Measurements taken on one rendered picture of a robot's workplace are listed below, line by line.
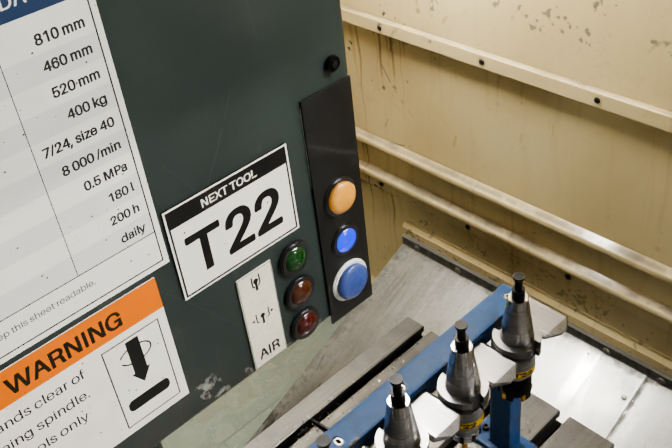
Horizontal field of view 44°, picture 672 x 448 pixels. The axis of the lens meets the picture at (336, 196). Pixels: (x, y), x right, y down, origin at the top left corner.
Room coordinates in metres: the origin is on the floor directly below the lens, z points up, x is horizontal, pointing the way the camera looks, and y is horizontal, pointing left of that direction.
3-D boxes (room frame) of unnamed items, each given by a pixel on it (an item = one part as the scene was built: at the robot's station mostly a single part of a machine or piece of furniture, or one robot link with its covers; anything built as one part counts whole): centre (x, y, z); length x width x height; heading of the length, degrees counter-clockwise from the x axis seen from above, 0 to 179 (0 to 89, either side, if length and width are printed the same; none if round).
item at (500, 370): (0.73, -0.17, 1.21); 0.07 x 0.05 x 0.01; 39
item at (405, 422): (0.63, -0.04, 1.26); 0.04 x 0.04 x 0.07
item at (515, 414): (0.84, -0.22, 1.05); 0.10 x 0.05 x 0.30; 39
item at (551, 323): (0.80, -0.25, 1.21); 0.07 x 0.05 x 0.01; 39
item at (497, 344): (0.77, -0.21, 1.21); 0.06 x 0.06 x 0.03
